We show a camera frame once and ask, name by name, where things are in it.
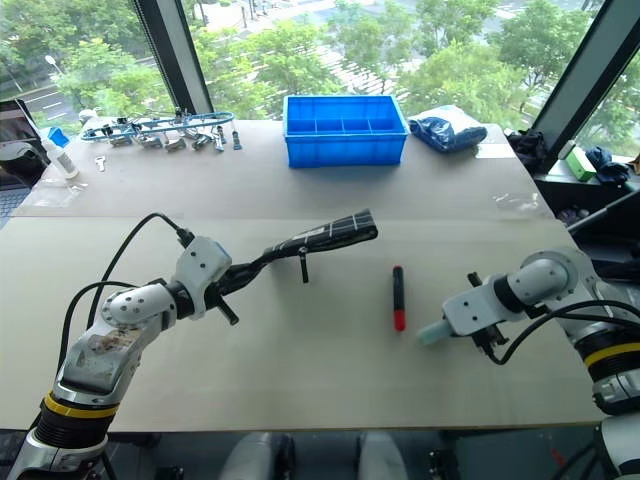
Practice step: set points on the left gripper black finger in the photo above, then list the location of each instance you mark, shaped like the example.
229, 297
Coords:
250, 265
245, 281

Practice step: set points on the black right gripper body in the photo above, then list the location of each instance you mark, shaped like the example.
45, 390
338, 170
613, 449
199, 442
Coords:
492, 339

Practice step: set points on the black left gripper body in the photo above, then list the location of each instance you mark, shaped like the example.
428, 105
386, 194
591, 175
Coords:
220, 290

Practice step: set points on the pale teal highlighter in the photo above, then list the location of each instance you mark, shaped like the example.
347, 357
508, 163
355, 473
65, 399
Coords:
432, 334

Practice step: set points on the red black marker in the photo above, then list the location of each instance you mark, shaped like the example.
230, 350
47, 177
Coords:
398, 300

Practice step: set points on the black white grid pouch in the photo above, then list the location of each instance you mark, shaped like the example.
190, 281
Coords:
345, 225

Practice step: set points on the small metal clip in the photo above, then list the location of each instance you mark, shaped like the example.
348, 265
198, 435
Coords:
200, 143
121, 141
236, 141
219, 142
175, 145
149, 142

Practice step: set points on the clear plastic wrapper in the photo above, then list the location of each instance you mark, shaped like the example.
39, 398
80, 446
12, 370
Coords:
517, 204
60, 192

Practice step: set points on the blue plastic divided bin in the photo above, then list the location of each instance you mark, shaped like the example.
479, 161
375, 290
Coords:
345, 140

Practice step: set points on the grey rounded shape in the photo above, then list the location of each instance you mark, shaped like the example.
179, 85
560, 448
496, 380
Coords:
382, 457
255, 457

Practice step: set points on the black metal pole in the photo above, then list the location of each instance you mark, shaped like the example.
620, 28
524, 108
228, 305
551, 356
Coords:
605, 210

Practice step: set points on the green box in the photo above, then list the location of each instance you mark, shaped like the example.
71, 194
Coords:
580, 165

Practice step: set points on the black cloth bundle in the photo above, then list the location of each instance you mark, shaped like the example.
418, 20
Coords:
527, 142

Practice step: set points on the white plastic bottle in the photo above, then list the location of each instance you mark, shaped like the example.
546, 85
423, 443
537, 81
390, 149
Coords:
62, 161

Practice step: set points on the dark blue cloth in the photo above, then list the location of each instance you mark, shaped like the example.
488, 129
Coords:
607, 165

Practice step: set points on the blue plastic bag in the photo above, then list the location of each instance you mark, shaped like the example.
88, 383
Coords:
445, 132

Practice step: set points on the blue white small pack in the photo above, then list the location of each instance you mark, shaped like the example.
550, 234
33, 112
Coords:
57, 137

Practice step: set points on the black laptop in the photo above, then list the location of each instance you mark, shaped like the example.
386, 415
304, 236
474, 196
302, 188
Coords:
15, 122

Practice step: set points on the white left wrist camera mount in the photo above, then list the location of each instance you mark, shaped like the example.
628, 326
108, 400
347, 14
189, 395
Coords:
200, 265

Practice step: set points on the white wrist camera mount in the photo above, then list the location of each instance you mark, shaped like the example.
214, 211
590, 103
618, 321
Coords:
470, 312
200, 265

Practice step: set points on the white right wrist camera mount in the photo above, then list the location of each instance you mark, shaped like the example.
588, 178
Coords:
470, 312

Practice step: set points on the black window frame pillar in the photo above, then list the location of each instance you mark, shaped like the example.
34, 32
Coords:
175, 55
575, 85

